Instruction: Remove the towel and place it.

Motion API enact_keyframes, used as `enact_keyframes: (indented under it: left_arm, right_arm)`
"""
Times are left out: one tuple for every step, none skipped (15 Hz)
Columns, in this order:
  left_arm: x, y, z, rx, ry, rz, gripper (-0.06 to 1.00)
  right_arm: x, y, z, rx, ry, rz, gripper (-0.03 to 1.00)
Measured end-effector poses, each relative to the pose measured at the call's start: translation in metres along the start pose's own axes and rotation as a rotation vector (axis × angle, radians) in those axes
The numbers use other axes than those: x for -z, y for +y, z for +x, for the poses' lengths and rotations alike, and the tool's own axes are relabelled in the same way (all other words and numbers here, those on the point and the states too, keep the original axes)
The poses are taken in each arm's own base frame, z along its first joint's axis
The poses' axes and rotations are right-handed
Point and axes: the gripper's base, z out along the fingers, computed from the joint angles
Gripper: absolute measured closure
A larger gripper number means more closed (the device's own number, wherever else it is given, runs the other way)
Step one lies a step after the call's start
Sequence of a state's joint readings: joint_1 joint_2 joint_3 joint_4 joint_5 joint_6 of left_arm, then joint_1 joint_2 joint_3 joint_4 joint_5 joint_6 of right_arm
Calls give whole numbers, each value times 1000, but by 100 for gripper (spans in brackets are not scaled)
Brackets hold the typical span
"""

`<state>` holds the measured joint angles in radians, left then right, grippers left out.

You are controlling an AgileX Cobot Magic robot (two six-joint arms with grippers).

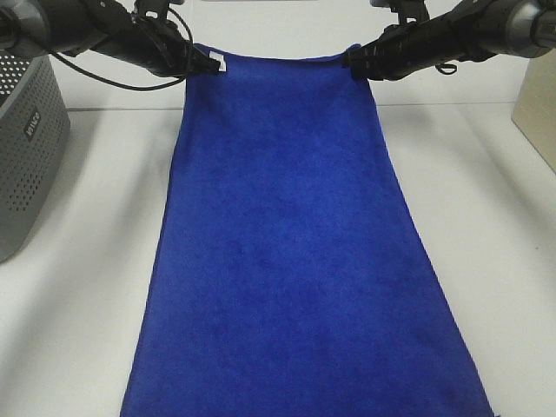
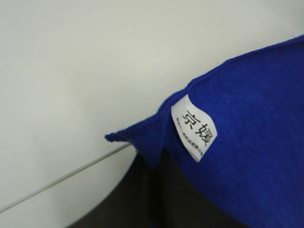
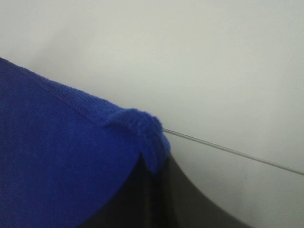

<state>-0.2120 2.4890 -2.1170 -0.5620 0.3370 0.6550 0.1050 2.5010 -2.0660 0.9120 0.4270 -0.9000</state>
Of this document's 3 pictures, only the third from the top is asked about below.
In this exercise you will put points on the blue microfiber towel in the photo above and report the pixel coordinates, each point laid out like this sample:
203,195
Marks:
69,159

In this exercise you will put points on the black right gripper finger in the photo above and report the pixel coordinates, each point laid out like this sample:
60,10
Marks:
167,199

